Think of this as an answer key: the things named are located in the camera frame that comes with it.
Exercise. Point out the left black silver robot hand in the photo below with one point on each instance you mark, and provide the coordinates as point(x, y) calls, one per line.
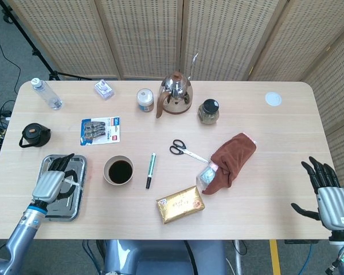
point(47, 183)

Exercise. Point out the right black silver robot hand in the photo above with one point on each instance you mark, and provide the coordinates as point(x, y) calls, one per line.
point(335, 206)

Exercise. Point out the white plastic spoon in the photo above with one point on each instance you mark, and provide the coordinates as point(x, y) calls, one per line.
point(74, 182)

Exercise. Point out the stainless steel tray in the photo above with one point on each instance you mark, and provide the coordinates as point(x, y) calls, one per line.
point(77, 200)

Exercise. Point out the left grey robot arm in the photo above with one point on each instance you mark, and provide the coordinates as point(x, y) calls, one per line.
point(25, 226)

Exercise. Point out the cup of dark coffee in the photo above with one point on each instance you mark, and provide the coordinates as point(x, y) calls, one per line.
point(105, 172)

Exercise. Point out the black teapot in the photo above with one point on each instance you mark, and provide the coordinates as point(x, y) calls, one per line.
point(34, 134)

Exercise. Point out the binder clip blister pack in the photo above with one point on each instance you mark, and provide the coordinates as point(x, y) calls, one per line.
point(100, 131)

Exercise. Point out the yellow floor tape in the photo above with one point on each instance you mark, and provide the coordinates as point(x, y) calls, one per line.
point(275, 257)

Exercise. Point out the clear plastic water bottle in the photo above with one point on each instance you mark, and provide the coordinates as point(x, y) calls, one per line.
point(47, 93)

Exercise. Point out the green white marker pen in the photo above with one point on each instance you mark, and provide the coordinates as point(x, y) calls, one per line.
point(150, 170)

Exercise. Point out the black tripod stand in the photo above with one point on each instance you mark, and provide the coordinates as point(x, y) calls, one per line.
point(54, 75)

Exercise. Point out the white table leg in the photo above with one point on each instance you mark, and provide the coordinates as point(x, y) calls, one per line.
point(238, 257)

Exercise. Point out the small clear plastic box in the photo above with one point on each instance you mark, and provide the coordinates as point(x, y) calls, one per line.
point(104, 89)

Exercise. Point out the brown towel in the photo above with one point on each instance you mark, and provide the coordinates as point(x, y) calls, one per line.
point(232, 154)

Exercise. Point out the wooden woven screen panel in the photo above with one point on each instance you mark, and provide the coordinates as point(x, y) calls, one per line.
point(60, 34)
point(146, 37)
point(298, 43)
point(338, 86)
point(226, 37)

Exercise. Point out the white lidded brown jar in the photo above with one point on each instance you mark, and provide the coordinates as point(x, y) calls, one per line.
point(145, 98)

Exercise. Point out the clear wrapped tissue pack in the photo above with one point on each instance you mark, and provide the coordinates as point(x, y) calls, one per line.
point(206, 176)

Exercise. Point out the gold tissue pack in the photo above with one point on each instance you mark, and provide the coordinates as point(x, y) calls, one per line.
point(180, 204)

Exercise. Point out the steel gooseneck kettle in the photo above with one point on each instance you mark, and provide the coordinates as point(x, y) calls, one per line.
point(176, 94)

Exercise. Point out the black lidded glass jar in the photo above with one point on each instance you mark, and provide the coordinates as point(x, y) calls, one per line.
point(208, 111)

